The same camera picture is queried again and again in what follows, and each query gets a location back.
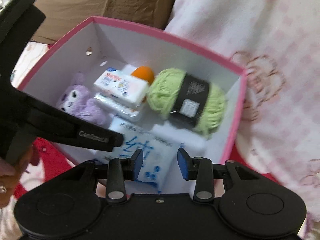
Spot orange makeup sponge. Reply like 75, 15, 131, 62
131, 66, 155, 85

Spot clear plastic floss pick box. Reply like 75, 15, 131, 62
94, 93, 145, 122

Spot green yarn ball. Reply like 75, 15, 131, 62
146, 68, 226, 138

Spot blue white tissue pack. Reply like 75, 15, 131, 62
89, 116, 206, 193

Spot person left hand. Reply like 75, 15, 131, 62
1, 145, 33, 209

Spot small white wet wipes pack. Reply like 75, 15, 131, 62
93, 67, 149, 108

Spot purple plush toy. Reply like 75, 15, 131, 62
56, 73, 112, 126

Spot bear print blanket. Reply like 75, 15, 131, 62
0, 41, 281, 240

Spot pink cardboard box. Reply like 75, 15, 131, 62
18, 17, 246, 193

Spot brown pillow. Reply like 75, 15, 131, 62
32, 0, 175, 44

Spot pink checked pillow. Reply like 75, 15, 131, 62
166, 0, 319, 239

